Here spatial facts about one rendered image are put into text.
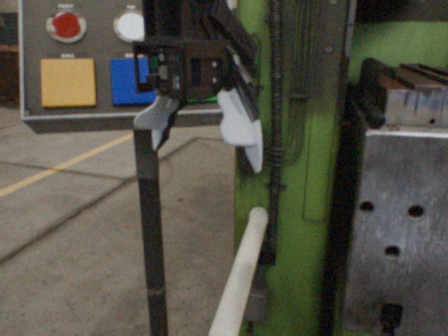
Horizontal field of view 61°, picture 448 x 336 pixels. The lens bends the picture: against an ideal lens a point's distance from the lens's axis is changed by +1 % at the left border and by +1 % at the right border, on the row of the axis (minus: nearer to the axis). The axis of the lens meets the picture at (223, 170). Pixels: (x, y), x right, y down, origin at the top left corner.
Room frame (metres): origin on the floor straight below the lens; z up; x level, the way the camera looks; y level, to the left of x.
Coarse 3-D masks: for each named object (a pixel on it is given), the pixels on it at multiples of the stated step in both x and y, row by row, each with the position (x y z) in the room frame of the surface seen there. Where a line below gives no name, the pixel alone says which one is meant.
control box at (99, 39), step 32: (32, 0) 0.64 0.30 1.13; (64, 0) 0.65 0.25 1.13; (96, 0) 0.66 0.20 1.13; (128, 0) 0.67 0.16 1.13; (224, 0) 0.71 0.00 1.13; (32, 32) 0.62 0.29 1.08; (96, 32) 0.64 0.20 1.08; (32, 64) 0.59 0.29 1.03; (96, 64) 0.61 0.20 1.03; (32, 96) 0.57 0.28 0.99; (96, 96) 0.58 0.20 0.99; (32, 128) 0.58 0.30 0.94; (64, 128) 0.60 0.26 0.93; (96, 128) 0.61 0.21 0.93; (128, 128) 0.63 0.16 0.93
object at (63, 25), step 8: (56, 16) 0.63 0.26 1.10; (64, 16) 0.64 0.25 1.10; (72, 16) 0.64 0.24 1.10; (56, 24) 0.63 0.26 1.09; (64, 24) 0.63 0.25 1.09; (72, 24) 0.63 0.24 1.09; (80, 24) 0.63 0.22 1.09; (56, 32) 0.62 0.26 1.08; (64, 32) 0.62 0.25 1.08; (72, 32) 0.62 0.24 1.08
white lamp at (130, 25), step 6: (120, 18) 0.65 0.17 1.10; (126, 18) 0.65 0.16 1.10; (132, 18) 0.66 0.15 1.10; (138, 18) 0.66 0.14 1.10; (120, 24) 0.65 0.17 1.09; (126, 24) 0.65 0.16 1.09; (132, 24) 0.65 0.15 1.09; (138, 24) 0.65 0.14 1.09; (120, 30) 0.64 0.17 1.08; (126, 30) 0.64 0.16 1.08; (132, 30) 0.64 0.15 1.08; (138, 30) 0.65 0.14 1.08; (126, 36) 0.64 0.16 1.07; (132, 36) 0.64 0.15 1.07; (138, 36) 0.64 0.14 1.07
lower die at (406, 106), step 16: (400, 64) 1.08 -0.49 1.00; (384, 80) 0.85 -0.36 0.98; (400, 80) 0.82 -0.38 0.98; (416, 80) 0.77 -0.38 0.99; (432, 80) 0.77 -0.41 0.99; (384, 96) 0.73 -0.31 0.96; (400, 96) 0.70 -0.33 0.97; (416, 96) 0.70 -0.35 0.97; (432, 96) 0.69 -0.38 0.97; (384, 112) 0.71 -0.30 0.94; (400, 112) 0.70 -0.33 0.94; (416, 112) 0.70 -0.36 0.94; (432, 112) 0.69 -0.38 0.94
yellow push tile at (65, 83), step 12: (48, 60) 0.59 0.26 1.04; (60, 60) 0.59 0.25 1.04; (72, 60) 0.60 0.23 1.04; (84, 60) 0.60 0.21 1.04; (48, 72) 0.58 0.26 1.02; (60, 72) 0.58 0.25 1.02; (72, 72) 0.59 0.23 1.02; (84, 72) 0.59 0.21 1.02; (48, 84) 0.57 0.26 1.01; (60, 84) 0.57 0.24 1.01; (72, 84) 0.58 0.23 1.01; (84, 84) 0.58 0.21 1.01; (48, 96) 0.56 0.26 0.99; (60, 96) 0.57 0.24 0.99; (72, 96) 0.57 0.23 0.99; (84, 96) 0.57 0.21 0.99
